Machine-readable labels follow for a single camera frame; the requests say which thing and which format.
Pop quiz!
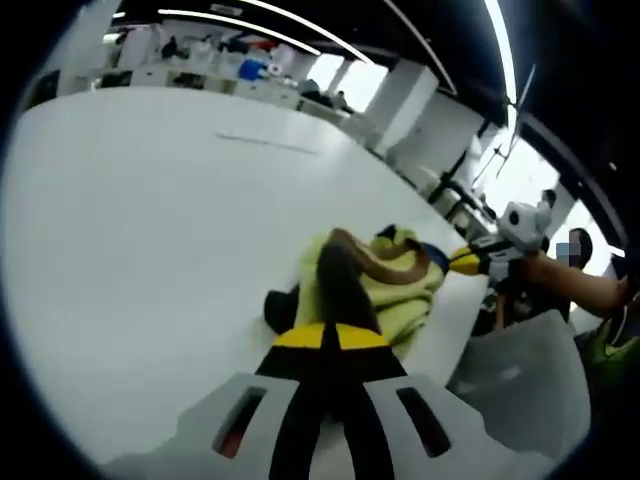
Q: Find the blue container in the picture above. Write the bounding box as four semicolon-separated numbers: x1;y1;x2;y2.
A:
238;58;269;80

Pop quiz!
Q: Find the black tripod stand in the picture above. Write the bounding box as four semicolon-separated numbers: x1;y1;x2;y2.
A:
427;147;484;214

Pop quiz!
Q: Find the white pillar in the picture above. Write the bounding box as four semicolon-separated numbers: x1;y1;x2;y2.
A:
367;59;441;159

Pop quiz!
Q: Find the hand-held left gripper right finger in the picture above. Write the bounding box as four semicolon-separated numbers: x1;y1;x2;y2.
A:
328;322;557;480

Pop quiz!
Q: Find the person's green clothing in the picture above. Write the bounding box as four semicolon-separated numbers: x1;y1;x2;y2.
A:
573;319;640;384

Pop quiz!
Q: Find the long ceiling light strip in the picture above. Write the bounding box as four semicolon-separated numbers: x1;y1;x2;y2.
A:
482;0;521;131
157;7;324;57

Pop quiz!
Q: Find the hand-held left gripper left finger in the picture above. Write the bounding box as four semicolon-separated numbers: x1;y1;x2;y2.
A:
99;322;330;480

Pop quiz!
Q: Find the yellow-green garment with brown trim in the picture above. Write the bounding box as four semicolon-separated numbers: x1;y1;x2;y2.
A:
263;224;451;362

